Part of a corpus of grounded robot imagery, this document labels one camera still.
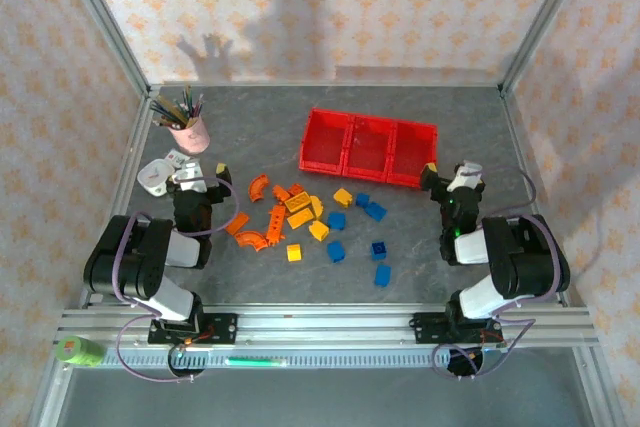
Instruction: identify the orange curved lego piece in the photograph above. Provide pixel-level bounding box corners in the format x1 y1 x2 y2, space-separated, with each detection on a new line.
248 174 270 202
233 229 269 252

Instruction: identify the orange lego plate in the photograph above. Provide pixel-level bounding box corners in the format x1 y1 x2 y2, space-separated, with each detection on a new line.
224 211 250 236

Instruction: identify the dark yellow long lego brick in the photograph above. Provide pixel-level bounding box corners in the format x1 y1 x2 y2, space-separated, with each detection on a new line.
283 192 314 212

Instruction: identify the pink pencil cup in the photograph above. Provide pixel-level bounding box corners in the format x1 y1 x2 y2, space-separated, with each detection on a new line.
167 115 211 154

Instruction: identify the small printed card pack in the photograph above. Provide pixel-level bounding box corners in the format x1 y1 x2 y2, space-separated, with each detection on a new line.
164 148 195 171

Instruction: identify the bunch of coloured pencils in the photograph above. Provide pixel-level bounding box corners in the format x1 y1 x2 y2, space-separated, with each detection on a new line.
149 85 205 129

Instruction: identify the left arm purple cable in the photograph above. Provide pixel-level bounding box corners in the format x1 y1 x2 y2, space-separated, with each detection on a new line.
113 174 241 383

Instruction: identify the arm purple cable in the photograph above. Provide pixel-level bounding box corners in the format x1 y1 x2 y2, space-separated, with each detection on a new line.
432 164 566 381
113 174 241 383

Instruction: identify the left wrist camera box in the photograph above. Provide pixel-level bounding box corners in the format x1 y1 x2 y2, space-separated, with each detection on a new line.
172 159 209 193

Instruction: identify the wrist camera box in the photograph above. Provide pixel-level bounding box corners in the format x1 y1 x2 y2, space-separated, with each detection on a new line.
172 159 209 193
447 159 485 193

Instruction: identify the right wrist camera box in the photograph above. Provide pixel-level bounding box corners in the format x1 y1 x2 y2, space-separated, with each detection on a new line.
447 159 485 193

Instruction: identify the aluminium side rail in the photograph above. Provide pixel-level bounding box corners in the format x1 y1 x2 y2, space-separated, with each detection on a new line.
79 89 154 308
499 89 574 308

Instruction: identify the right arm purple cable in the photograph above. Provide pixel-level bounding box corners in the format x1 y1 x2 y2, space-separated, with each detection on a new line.
432 164 566 381

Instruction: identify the aluminium back rail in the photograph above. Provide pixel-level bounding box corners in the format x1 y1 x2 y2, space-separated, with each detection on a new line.
147 80 504 89

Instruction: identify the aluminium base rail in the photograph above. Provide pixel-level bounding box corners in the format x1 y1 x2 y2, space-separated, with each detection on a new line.
54 302 599 348

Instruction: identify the slotted grey cable tray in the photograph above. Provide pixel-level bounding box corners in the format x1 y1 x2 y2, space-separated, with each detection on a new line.
102 346 506 371

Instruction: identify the aluminium frame post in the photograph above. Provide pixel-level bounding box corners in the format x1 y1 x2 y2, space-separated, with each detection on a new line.
498 0 597 98
52 0 154 98

